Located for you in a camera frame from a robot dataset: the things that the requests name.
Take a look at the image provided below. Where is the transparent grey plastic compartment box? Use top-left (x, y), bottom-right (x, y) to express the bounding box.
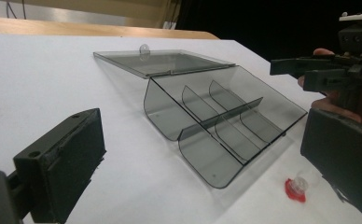
top-left (92, 44), bottom-right (309, 189)

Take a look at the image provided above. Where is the wooden table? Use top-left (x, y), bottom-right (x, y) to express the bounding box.
top-left (0, 16), bottom-right (219, 41)

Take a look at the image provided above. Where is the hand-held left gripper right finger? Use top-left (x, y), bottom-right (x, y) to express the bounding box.
top-left (299, 107), bottom-right (362, 224)

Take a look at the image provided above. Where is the small red clear plastic cap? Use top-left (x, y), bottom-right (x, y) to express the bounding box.
top-left (284, 176), bottom-right (310, 203)

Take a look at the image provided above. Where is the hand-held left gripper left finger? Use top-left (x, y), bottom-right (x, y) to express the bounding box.
top-left (12, 107), bottom-right (107, 224)

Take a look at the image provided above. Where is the black hanging cable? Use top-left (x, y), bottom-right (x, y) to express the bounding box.
top-left (5, 0), bottom-right (28, 21)

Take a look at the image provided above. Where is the white board sheet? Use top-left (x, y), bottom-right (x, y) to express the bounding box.
top-left (0, 33), bottom-right (362, 224)

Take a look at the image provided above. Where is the beige wooden cabinet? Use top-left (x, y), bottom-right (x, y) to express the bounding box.
top-left (0, 0), bottom-right (183, 30)

